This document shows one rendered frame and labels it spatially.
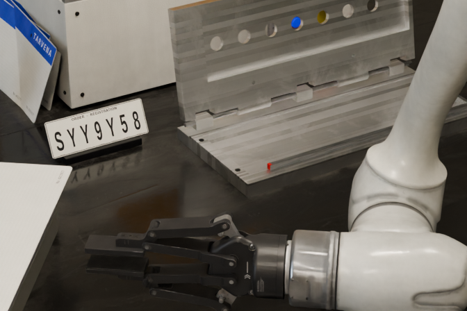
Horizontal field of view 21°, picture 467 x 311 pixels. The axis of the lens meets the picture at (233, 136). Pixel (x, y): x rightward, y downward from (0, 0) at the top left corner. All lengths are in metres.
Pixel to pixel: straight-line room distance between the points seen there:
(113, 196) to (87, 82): 0.28
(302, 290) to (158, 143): 0.57
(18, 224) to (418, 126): 0.50
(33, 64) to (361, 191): 0.71
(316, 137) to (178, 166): 0.22
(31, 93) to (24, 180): 0.40
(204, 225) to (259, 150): 0.45
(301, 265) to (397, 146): 0.20
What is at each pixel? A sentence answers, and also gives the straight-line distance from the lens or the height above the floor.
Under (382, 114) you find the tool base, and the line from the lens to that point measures 2.00.
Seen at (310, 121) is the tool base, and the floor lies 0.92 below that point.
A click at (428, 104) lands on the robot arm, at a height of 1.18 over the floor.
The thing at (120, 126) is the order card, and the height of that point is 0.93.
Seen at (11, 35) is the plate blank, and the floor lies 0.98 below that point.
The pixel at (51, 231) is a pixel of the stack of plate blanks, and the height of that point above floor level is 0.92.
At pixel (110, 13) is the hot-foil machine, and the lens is 2.01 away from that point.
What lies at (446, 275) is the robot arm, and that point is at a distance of 1.43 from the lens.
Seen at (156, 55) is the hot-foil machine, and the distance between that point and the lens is 2.08.
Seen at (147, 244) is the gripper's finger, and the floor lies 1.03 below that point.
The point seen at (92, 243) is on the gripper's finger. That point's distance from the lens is 1.50.
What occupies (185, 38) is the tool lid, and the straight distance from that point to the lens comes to 1.89.
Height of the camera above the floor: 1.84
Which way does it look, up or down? 29 degrees down
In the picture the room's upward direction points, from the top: straight up
